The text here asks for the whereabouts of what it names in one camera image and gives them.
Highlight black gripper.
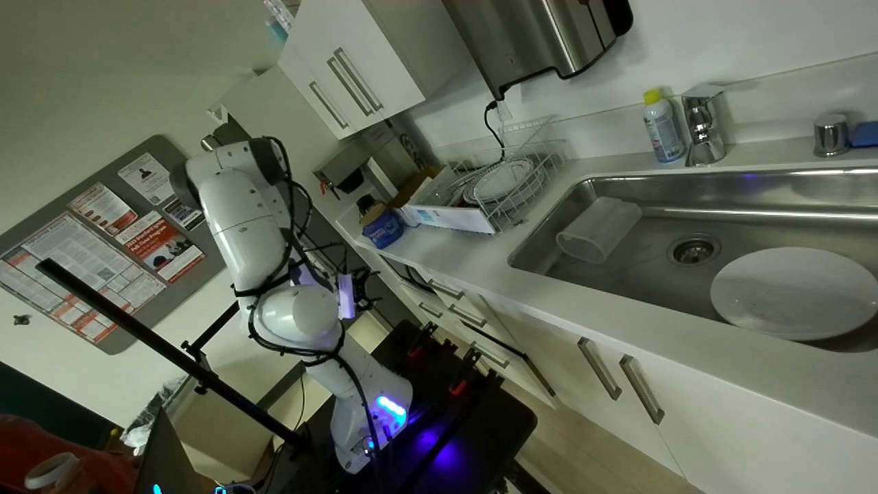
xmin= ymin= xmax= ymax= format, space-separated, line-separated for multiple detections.
xmin=334 ymin=268 xmax=379 ymax=324

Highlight grey round plate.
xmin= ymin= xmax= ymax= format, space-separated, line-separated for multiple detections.
xmin=469 ymin=157 xmax=542 ymax=208

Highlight white round plate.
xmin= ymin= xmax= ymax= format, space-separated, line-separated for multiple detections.
xmin=707 ymin=243 xmax=878 ymax=345

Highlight blue box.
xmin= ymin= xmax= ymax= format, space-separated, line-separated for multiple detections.
xmin=360 ymin=208 xmax=410 ymax=253

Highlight brown cardboard box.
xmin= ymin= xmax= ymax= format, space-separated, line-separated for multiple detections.
xmin=393 ymin=165 xmax=447 ymax=212

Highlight black stand bar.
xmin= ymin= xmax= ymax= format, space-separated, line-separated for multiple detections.
xmin=34 ymin=258 xmax=309 ymax=450

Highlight white upper cabinet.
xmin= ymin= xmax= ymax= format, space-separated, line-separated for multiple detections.
xmin=275 ymin=0 xmax=427 ymax=142

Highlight dark laptop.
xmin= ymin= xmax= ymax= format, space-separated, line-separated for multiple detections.
xmin=133 ymin=407 xmax=207 ymax=494

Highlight grey rolled cloth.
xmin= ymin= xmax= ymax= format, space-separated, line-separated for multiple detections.
xmin=554 ymin=194 xmax=644 ymax=268

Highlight stainless steel sink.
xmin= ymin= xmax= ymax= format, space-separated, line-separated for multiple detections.
xmin=505 ymin=161 xmax=878 ymax=357

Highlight stainless steel kettle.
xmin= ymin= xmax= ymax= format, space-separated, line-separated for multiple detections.
xmin=441 ymin=0 xmax=635 ymax=101

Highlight white cup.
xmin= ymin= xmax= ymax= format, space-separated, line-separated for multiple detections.
xmin=21 ymin=450 xmax=87 ymax=494

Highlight yellow capped soap bottle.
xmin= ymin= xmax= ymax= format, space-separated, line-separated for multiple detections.
xmin=638 ymin=85 xmax=690 ymax=168

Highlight chrome faucet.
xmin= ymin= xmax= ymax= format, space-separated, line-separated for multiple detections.
xmin=679 ymin=85 xmax=736 ymax=171

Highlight white base cabinets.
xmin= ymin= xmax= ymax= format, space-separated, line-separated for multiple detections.
xmin=365 ymin=243 xmax=878 ymax=494

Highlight small metal cylinder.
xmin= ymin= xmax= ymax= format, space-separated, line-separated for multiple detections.
xmin=808 ymin=110 xmax=854 ymax=161

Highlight blue sponge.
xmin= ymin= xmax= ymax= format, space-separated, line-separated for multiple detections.
xmin=844 ymin=117 xmax=878 ymax=153

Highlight white wire dish rack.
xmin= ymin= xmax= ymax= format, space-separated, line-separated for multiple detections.
xmin=395 ymin=114 xmax=567 ymax=238

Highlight black power cable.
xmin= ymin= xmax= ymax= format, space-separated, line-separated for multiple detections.
xmin=480 ymin=85 xmax=513 ymax=171

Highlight metal cabinet door handle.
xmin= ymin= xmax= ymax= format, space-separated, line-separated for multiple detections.
xmin=576 ymin=335 xmax=624 ymax=404
xmin=618 ymin=352 xmax=668 ymax=429

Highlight wall poster board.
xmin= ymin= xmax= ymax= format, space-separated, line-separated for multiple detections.
xmin=0 ymin=132 xmax=228 ymax=357

